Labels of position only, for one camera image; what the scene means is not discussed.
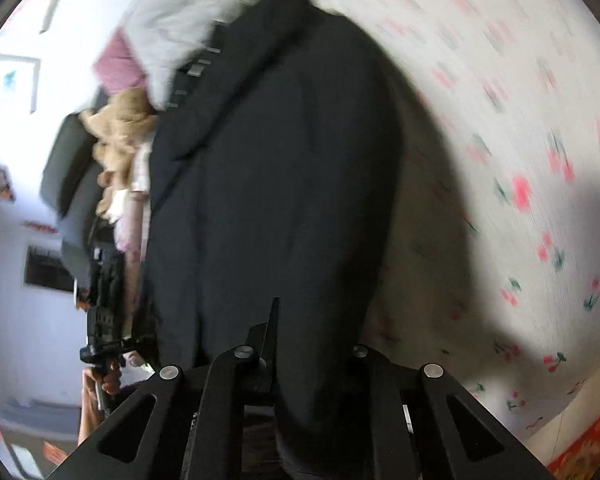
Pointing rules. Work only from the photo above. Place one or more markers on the orange patterned mat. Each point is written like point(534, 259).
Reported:
point(590, 445)

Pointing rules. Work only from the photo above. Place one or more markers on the dark grey padded headboard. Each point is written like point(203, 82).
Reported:
point(72, 160)

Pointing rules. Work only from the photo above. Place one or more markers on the person's left hand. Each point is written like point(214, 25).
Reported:
point(111, 375)

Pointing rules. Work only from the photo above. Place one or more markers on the person's left forearm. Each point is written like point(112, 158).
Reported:
point(87, 410)

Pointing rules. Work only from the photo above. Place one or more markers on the purple quilt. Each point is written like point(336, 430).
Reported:
point(117, 62)

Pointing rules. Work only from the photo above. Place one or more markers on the black coat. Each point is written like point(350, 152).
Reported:
point(280, 185)

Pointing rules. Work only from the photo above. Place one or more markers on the grey duvet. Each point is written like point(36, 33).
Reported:
point(180, 15)

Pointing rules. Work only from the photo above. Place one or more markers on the beige quilted garment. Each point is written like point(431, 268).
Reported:
point(120, 130)

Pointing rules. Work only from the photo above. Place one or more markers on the framed picture with teal print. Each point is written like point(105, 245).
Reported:
point(12, 82)

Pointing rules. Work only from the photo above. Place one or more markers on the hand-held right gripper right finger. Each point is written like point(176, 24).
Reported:
point(385, 410)

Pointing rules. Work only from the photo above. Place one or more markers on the colourful wall sticker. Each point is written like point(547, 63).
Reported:
point(1, 182)

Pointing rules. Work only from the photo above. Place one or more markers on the white and pink garment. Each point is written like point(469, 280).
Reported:
point(137, 175)

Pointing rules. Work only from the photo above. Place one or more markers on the black wall panel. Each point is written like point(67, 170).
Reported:
point(50, 270)

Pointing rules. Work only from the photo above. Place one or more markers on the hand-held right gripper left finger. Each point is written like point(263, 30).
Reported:
point(220, 410)

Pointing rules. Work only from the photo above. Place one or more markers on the red wall decoration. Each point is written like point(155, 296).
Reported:
point(42, 226)

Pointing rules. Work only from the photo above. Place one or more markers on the cherry-print bed sheet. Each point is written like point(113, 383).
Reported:
point(480, 110)

